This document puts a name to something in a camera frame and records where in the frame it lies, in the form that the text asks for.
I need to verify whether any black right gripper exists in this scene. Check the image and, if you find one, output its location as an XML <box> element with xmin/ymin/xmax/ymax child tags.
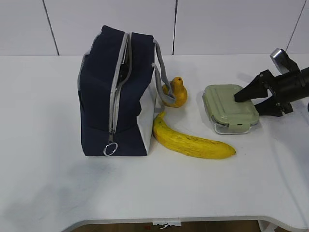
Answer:
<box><xmin>234</xmin><ymin>68</ymin><xmax>309</xmax><ymax>117</ymax></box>

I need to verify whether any green lid food container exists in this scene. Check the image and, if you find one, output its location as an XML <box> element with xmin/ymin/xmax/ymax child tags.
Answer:
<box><xmin>202</xmin><ymin>84</ymin><xmax>259</xmax><ymax>134</ymax></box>

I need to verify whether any yellow banana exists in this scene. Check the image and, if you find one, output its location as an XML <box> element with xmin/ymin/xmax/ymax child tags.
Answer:
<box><xmin>153</xmin><ymin>112</ymin><xmax>236</xmax><ymax>160</ymax></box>

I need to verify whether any yellow pear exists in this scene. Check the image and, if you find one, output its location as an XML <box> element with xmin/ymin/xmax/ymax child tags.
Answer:
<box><xmin>163</xmin><ymin>77</ymin><xmax>188</xmax><ymax>108</ymax></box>

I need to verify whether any navy blue lunch bag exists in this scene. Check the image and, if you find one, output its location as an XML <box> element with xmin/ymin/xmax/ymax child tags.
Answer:
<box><xmin>78</xmin><ymin>25</ymin><xmax>176</xmax><ymax>157</ymax></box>

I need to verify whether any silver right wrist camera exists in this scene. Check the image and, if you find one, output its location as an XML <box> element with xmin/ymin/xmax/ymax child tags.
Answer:
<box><xmin>270</xmin><ymin>48</ymin><xmax>292</xmax><ymax>74</ymax></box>

